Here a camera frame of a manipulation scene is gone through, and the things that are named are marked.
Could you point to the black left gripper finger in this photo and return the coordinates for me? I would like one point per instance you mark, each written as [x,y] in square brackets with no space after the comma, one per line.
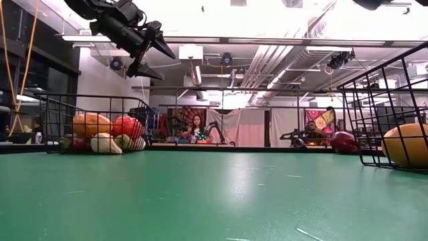
[164,45]
[143,73]

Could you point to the orange-red pumpkin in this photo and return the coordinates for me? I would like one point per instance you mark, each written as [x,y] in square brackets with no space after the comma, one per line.
[127,126]

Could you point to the white garlic bulb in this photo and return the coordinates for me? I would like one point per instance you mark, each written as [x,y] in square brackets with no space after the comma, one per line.
[139,144]
[103,144]

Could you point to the brown potato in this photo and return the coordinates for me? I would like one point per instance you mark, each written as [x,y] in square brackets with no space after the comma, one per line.
[92,124]

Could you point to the yellow-orange oval fruit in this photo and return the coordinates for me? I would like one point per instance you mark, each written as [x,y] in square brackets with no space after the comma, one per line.
[406,145]

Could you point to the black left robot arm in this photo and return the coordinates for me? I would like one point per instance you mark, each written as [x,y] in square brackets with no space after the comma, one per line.
[80,6]

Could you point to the black background robot arm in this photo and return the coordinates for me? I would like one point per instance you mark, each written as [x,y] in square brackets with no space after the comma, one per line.
[215,130]
[292,137]

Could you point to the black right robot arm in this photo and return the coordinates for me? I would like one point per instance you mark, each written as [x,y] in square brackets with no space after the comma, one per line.
[371,3]

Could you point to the green pink round produce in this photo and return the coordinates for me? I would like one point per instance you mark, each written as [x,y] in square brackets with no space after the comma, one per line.
[123,142]

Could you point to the white ceiling box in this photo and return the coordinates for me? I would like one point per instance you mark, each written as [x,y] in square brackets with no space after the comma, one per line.
[190,52]

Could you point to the long ceiling light strip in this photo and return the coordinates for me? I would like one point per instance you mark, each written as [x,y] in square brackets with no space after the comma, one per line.
[200,39]

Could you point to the colourful patterned tapestry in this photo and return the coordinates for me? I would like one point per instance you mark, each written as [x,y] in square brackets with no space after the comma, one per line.
[184,117]
[319,120]

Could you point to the person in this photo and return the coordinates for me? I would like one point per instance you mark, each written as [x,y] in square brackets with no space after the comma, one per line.
[195,129]
[314,132]

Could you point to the silver ventilation ducts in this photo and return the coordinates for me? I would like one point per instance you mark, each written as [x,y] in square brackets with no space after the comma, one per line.
[267,63]

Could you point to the white curtain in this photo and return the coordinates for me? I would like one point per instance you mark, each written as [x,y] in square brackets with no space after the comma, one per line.
[234,129]
[286,124]

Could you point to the white bottle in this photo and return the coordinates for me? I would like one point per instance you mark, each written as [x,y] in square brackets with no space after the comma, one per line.
[38,138]

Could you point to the dark red pepper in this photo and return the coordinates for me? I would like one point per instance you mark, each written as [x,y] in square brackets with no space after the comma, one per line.
[343,143]

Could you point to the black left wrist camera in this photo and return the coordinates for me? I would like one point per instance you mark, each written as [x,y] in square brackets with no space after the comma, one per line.
[123,10]

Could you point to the blue round ceiling camera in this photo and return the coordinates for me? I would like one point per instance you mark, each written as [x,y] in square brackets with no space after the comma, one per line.
[116,63]
[226,59]

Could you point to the black horizontal rail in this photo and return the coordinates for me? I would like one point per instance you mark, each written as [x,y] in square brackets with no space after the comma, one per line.
[254,88]

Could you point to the black ceiling camera cluster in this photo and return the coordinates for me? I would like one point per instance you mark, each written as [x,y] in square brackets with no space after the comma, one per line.
[339,59]

